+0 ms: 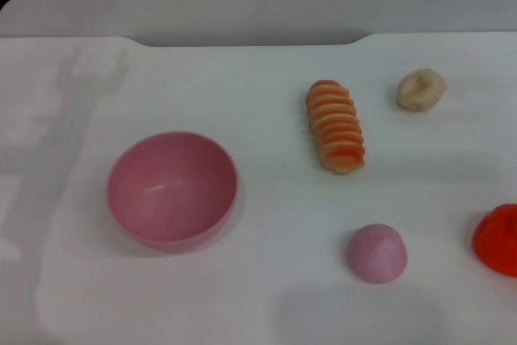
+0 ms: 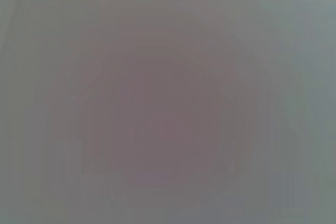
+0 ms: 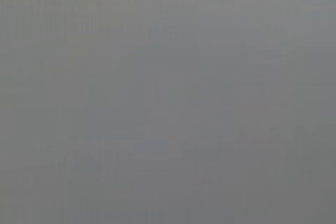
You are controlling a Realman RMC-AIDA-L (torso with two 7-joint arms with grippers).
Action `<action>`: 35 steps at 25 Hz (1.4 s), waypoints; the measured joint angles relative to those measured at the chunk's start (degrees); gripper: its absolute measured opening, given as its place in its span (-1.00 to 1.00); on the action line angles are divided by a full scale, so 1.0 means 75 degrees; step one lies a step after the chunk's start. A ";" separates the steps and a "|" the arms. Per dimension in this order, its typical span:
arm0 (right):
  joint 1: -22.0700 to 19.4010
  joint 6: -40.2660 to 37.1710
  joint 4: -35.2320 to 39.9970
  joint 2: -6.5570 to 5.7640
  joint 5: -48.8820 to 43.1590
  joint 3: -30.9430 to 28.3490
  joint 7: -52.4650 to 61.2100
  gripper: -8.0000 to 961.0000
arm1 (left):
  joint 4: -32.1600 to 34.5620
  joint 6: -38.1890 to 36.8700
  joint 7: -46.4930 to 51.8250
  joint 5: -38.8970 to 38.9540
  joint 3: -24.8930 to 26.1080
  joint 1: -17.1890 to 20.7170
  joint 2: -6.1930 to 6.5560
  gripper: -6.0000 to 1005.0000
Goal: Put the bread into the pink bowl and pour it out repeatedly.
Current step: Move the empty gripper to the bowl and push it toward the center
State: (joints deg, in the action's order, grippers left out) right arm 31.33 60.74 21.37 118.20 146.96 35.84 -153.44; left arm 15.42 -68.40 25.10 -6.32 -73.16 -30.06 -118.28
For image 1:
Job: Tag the red round bun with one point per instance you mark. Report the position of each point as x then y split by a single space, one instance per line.
501 240

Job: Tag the beige folded bun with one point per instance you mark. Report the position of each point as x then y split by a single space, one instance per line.
420 92

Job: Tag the pink round bun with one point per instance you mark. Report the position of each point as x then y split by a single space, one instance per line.
375 254

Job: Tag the orange striped bread roll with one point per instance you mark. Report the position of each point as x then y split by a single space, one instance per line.
337 131

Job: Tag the pink plastic bowl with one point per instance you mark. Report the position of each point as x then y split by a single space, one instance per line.
169 195

